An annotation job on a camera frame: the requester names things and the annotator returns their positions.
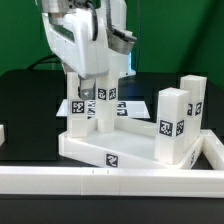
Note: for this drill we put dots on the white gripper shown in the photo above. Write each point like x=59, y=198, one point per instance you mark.
x=83, y=55

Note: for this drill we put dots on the white desk top tray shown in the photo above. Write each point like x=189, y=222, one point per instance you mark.
x=130, y=145

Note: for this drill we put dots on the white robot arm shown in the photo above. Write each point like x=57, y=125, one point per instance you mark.
x=107, y=11

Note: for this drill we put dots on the white fiducial marker sheet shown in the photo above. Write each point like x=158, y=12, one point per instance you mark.
x=131, y=109

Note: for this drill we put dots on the white block left edge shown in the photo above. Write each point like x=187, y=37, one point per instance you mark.
x=2, y=136

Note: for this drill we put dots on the white front fence bar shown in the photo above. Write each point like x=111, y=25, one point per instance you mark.
x=111, y=182

